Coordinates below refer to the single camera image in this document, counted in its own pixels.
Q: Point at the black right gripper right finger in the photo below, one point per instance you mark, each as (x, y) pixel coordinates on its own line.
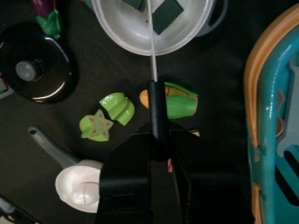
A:
(179, 175)

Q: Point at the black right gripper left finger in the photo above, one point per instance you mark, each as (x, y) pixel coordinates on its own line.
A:
(126, 175)

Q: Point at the black pot lid grey knob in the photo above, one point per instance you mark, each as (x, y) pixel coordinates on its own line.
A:
(47, 58)

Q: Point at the white toy pot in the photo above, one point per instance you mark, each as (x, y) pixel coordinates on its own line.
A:
(129, 32)

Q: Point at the green starfruit slice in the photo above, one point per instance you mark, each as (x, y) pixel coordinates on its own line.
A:
(95, 127)

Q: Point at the green starfruit chunk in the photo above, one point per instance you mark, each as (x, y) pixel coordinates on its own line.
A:
(117, 108)

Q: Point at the toy corn with green husk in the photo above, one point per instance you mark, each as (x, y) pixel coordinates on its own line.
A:
(181, 106)

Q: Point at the teal basket with orange rim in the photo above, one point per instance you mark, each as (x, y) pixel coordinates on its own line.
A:
(269, 116)

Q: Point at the dark green toy block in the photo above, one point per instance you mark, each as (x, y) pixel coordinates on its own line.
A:
(169, 13)

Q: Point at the purple toy eggplant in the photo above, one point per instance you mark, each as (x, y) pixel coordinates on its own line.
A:
(49, 22)

